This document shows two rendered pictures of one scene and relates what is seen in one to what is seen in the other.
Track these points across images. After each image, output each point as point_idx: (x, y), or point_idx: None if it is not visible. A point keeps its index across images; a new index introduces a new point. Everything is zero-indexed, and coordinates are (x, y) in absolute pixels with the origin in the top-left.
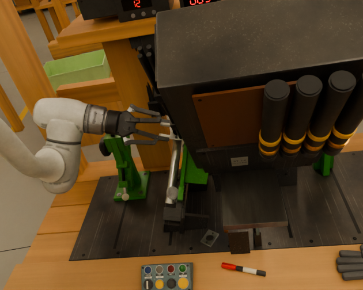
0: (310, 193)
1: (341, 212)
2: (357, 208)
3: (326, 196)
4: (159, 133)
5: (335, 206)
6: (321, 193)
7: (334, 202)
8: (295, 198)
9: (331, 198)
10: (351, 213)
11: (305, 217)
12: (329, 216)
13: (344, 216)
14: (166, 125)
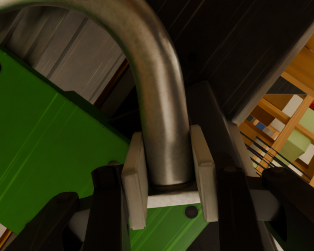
0: (101, 47)
1: (93, 86)
2: (105, 85)
3: (105, 60)
4: (142, 228)
5: (96, 77)
6: (107, 52)
7: (102, 70)
8: (83, 49)
9: (105, 64)
10: (97, 89)
11: (65, 82)
12: (81, 88)
13: (90, 91)
14: (198, 185)
